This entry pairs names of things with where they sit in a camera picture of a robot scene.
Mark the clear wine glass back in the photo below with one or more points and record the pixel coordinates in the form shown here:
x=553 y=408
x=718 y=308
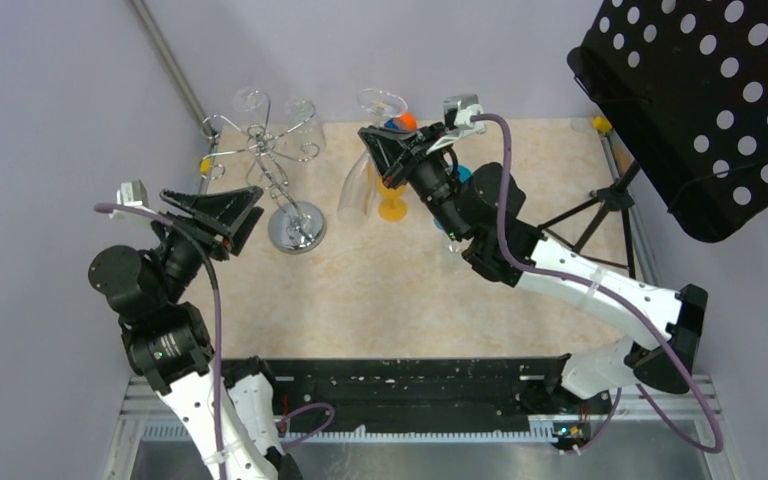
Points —
x=251 y=109

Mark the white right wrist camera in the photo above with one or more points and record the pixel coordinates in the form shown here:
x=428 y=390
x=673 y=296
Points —
x=459 y=111

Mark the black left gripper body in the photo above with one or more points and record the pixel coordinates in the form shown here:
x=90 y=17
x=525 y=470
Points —
x=211 y=238

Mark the yellow plastic wine glass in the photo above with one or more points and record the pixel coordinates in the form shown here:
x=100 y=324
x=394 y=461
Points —
x=392 y=207

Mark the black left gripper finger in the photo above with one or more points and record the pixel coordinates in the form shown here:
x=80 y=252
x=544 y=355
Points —
x=228 y=206
x=239 y=236

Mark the aluminium frame rail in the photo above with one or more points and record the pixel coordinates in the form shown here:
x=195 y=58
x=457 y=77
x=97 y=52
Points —
x=168 y=61

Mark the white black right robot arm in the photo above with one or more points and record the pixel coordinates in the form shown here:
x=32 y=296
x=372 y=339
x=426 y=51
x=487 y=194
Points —
x=661 y=328

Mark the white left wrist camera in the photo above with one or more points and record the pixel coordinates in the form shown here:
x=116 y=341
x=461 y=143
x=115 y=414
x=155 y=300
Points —
x=132 y=194

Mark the clear textured glass right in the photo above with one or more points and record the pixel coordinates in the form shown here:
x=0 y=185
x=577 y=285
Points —
x=305 y=138

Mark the clear wine glass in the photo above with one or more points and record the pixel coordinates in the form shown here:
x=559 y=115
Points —
x=451 y=259
x=251 y=109
x=358 y=192

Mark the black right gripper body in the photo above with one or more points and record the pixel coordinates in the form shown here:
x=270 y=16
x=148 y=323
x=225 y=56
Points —
x=414 y=164

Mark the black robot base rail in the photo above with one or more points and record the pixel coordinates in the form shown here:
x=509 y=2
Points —
x=451 y=397

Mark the black tripod stand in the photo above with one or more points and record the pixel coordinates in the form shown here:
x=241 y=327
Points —
x=614 y=198

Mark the yellow corner block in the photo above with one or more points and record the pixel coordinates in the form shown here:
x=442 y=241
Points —
x=601 y=124

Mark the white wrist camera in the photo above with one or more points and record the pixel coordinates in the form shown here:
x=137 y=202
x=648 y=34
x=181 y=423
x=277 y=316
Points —
x=459 y=111
x=132 y=194

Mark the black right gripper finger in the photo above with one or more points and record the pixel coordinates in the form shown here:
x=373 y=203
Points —
x=389 y=142
x=391 y=168

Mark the blue orange toy car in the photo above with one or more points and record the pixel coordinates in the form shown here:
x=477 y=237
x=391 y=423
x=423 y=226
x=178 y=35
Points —
x=403 y=122

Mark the clear wine glass front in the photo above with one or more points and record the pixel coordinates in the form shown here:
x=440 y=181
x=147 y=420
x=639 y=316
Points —
x=451 y=259

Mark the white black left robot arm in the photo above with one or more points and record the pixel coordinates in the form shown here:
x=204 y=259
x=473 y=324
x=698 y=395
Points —
x=166 y=340

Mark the black perforated music stand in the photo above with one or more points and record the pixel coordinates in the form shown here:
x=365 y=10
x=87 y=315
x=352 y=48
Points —
x=685 y=86

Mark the chrome wine glass rack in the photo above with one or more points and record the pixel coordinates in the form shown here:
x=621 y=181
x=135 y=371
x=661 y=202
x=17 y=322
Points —
x=295 y=227

